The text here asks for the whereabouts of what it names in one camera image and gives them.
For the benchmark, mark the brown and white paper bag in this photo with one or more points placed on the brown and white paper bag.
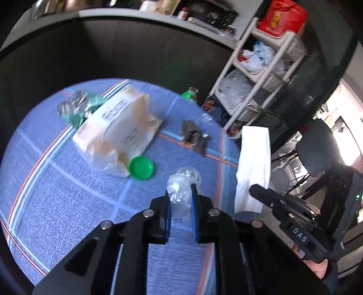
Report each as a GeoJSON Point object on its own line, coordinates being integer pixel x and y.
{"type": "Point", "coordinates": [119, 130]}

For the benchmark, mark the white plastic bag blue print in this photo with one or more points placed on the white plastic bag blue print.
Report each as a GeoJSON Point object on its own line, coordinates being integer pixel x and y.
{"type": "Point", "coordinates": [256, 56]}

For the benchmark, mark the blue striped tablecloth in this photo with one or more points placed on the blue striped tablecloth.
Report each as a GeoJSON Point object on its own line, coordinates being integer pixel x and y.
{"type": "Point", "coordinates": [56, 184]}

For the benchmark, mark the green plastic lid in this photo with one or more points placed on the green plastic lid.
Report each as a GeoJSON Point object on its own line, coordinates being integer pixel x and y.
{"type": "Point", "coordinates": [141, 168]}

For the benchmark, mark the small clear plastic scrap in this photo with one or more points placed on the small clear plastic scrap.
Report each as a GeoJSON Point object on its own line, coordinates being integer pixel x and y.
{"type": "Point", "coordinates": [206, 117]}

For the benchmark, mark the crumpled foil green wrapper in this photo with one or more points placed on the crumpled foil green wrapper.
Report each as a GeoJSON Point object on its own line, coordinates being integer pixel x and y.
{"type": "Point", "coordinates": [78, 107]}

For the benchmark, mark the green plant sprig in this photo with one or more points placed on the green plant sprig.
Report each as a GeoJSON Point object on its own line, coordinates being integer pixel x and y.
{"type": "Point", "coordinates": [268, 111]}

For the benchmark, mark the dark brown crumpled wrapper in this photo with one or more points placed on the dark brown crumpled wrapper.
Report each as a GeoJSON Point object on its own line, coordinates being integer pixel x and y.
{"type": "Point", "coordinates": [195, 136]}

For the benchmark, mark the black chair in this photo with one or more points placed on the black chair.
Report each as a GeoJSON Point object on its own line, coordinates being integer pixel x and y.
{"type": "Point", "coordinates": [317, 147]}

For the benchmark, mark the person's right hand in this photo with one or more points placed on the person's right hand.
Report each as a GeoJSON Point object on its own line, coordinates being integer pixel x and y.
{"type": "Point", "coordinates": [317, 268]}

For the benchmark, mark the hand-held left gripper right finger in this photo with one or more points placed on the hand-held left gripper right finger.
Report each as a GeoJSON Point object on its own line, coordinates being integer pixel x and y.
{"type": "Point", "coordinates": [194, 215]}

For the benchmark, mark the clear plastic bag on rack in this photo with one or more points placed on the clear plastic bag on rack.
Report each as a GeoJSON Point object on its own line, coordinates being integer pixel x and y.
{"type": "Point", "coordinates": [235, 90]}

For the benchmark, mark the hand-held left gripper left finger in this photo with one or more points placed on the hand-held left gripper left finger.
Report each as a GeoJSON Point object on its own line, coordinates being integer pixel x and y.
{"type": "Point", "coordinates": [168, 218]}

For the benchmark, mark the white paper tissue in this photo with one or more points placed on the white paper tissue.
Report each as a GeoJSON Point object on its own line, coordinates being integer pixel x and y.
{"type": "Point", "coordinates": [253, 158]}

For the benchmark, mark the black toaster oven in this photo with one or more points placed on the black toaster oven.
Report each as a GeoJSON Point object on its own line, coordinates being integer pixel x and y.
{"type": "Point", "coordinates": [212, 15]}

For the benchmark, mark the red bag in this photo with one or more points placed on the red bag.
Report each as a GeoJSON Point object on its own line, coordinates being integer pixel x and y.
{"type": "Point", "coordinates": [283, 17]}

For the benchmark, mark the white shelf rack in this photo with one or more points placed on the white shelf rack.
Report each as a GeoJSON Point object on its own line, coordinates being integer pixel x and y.
{"type": "Point", "coordinates": [261, 82]}

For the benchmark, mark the clear plastic wrapper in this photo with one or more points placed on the clear plastic wrapper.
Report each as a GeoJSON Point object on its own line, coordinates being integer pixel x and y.
{"type": "Point", "coordinates": [181, 184]}

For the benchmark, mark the green bottle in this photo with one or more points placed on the green bottle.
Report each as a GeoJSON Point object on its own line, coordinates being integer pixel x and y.
{"type": "Point", "coordinates": [190, 94]}

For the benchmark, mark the dark blue snack bag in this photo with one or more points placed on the dark blue snack bag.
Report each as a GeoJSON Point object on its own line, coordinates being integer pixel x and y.
{"type": "Point", "coordinates": [210, 103]}

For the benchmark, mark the red lid jar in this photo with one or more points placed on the red lid jar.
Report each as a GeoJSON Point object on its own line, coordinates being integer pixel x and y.
{"type": "Point", "coordinates": [183, 13]}

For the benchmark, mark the brown paper package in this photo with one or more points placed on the brown paper package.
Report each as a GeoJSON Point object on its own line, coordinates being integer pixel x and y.
{"type": "Point", "coordinates": [164, 5]}

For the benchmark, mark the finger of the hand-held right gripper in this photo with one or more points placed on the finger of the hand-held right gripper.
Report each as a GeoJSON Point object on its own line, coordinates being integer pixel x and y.
{"type": "Point", "coordinates": [266, 195]}

